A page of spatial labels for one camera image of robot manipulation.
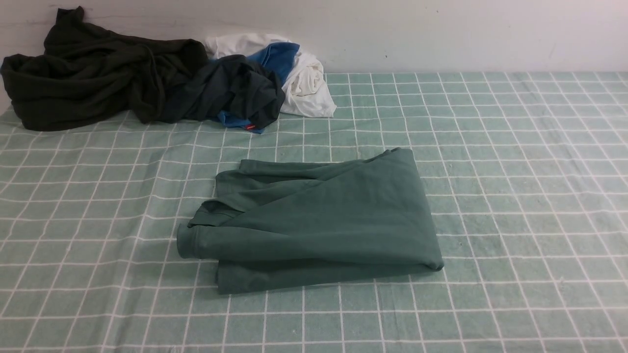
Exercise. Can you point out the green long-sleeved shirt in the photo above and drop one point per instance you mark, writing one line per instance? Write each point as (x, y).
(285, 225)

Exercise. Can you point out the white garment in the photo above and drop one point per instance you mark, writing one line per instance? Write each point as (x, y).
(306, 91)

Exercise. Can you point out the dark grey garment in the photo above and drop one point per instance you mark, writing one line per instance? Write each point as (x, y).
(208, 92)

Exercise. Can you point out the blue garment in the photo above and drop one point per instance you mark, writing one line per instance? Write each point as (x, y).
(277, 59)

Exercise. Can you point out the green checkered tablecloth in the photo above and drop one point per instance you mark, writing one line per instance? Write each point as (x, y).
(526, 174)

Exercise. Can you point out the dark olive garment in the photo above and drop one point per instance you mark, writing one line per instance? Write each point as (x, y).
(88, 74)

